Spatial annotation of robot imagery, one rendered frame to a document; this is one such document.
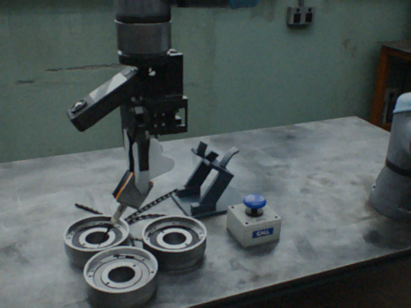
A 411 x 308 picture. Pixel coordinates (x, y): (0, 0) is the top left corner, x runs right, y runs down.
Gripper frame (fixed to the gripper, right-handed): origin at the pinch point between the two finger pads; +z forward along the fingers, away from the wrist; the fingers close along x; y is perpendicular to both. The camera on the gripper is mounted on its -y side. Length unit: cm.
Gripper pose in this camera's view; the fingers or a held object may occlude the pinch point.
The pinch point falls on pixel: (135, 183)
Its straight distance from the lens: 73.0
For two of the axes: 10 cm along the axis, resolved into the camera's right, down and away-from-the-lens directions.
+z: -0.2, 9.2, 4.0
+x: -4.2, -3.7, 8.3
